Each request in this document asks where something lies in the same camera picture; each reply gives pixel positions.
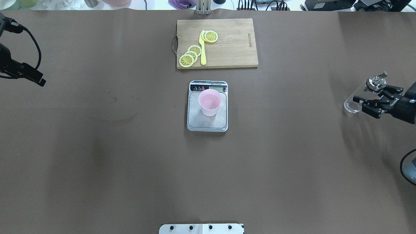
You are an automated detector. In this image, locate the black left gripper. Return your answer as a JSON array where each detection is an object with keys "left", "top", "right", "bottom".
[{"left": 0, "top": 44, "right": 46, "bottom": 87}]

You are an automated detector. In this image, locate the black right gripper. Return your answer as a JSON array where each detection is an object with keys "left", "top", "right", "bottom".
[{"left": 353, "top": 83, "right": 416, "bottom": 124}]

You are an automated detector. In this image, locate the pink plastic cup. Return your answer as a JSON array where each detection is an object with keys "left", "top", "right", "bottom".
[{"left": 199, "top": 89, "right": 222, "bottom": 117}]

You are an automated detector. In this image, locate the silver digital kitchen scale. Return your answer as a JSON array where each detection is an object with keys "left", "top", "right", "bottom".
[{"left": 186, "top": 80, "right": 228, "bottom": 132}]

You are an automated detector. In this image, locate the wooden cutting board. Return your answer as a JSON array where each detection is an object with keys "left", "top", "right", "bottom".
[{"left": 176, "top": 18, "right": 259, "bottom": 70}]

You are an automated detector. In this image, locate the lemon slice lower stack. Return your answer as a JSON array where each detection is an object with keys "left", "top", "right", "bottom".
[{"left": 178, "top": 54, "right": 196, "bottom": 68}]

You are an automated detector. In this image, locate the lemon slice stack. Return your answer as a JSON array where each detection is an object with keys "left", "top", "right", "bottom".
[
  {"left": 185, "top": 51, "right": 198, "bottom": 63},
  {"left": 188, "top": 45, "right": 202, "bottom": 57},
  {"left": 178, "top": 54, "right": 196, "bottom": 68}
]

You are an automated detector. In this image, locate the purple cloth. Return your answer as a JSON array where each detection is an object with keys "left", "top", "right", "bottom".
[{"left": 168, "top": 0, "right": 196, "bottom": 9}]

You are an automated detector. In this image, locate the lemon slice middle stack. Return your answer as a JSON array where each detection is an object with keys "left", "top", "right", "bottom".
[{"left": 185, "top": 51, "right": 198, "bottom": 63}]

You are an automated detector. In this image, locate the lemon slice upper stack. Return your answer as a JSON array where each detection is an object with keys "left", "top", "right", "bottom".
[{"left": 188, "top": 45, "right": 202, "bottom": 57}]

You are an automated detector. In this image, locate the yellow toy knife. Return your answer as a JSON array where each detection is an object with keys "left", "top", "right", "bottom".
[{"left": 199, "top": 30, "right": 207, "bottom": 66}]

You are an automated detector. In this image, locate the lemon slice near knife tip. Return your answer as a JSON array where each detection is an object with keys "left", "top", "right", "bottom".
[{"left": 202, "top": 31, "right": 218, "bottom": 43}]

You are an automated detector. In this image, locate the white mounting plate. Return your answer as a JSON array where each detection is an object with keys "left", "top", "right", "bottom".
[{"left": 159, "top": 223, "right": 245, "bottom": 234}]

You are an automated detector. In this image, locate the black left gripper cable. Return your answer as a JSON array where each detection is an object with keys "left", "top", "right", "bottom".
[{"left": 0, "top": 28, "right": 43, "bottom": 79}]

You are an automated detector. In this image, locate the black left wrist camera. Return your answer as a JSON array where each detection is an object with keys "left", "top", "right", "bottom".
[{"left": 0, "top": 13, "right": 24, "bottom": 36}]

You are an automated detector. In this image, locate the aluminium frame post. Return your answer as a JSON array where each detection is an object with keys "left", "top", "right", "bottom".
[{"left": 196, "top": 0, "right": 212, "bottom": 15}]

